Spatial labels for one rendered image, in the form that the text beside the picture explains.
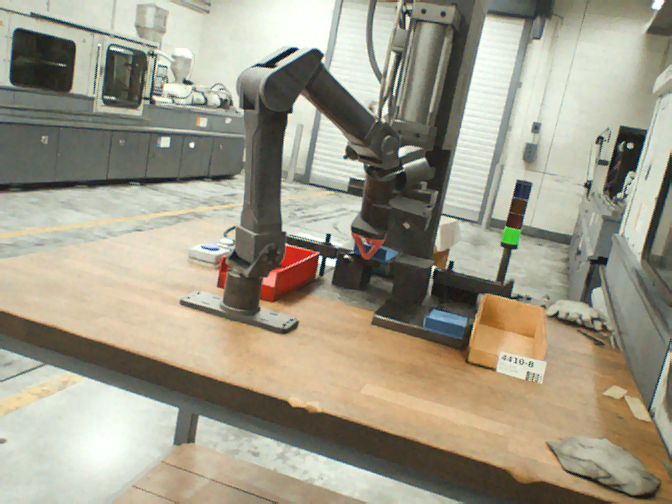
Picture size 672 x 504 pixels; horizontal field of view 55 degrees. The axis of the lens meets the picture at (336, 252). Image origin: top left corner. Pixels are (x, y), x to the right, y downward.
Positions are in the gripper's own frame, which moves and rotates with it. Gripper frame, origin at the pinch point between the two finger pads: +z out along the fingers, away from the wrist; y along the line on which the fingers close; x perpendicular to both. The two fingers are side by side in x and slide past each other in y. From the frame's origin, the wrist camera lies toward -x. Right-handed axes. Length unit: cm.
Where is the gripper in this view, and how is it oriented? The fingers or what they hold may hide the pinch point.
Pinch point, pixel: (369, 250)
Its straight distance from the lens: 133.0
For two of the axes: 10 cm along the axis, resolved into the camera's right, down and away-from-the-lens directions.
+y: 3.8, -5.9, 7.2
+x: -9.2, -3.1, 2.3
